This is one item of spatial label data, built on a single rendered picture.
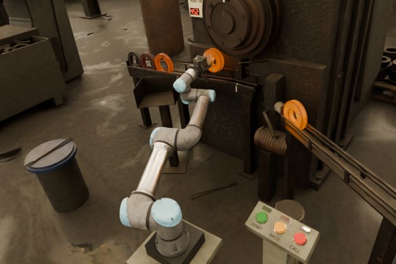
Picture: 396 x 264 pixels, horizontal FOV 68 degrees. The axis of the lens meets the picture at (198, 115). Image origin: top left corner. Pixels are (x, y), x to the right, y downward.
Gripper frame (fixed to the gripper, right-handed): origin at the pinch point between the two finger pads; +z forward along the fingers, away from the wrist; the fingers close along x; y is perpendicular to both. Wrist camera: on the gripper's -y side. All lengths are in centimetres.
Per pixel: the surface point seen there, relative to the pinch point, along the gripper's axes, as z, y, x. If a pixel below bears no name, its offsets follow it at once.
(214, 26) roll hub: -3.9, 25.8, -12.7
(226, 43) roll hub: -7.2, 17.4, -20.9
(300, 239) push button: -78, -6, -96
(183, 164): -44, -74, 21
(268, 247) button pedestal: -83, -15, -85
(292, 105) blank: -20, -4, -64
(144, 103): -43, -14, 33
